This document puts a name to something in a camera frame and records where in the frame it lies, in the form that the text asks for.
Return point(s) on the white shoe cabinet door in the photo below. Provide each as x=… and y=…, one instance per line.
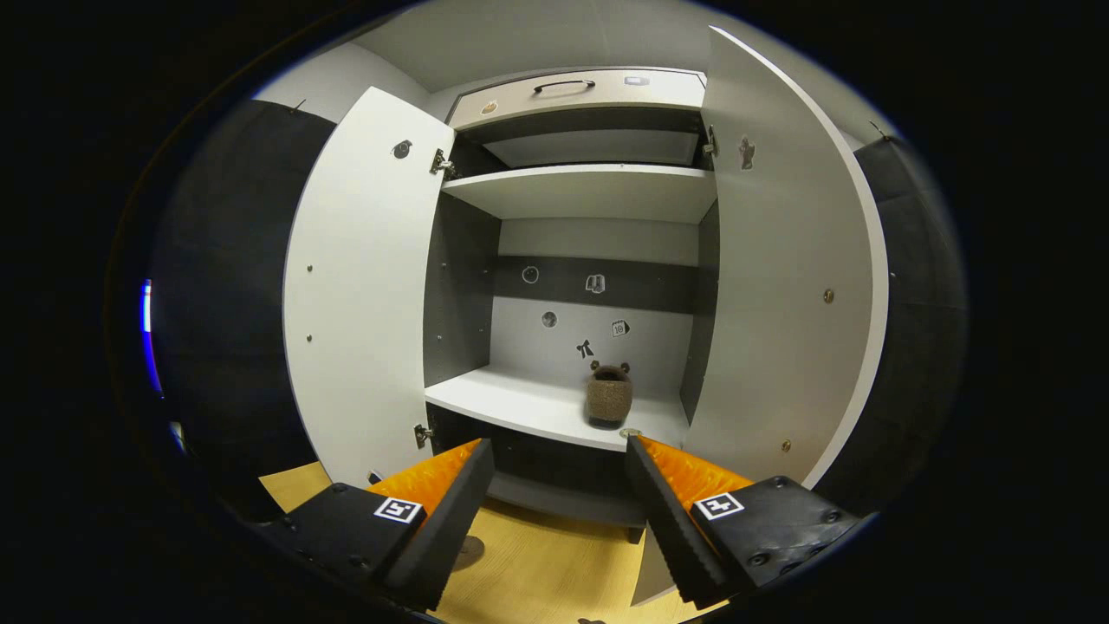
x=780, y=260
x=364, y=303

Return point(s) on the brown fuzzy shoe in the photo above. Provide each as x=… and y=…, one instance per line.
x=608, y=399

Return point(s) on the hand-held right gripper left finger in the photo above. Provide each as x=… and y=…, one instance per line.
x=442, y=529

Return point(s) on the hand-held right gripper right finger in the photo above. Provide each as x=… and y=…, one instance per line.
x=667, y=529

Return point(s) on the white cabinet shelf board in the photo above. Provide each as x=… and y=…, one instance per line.
x=589, y=191

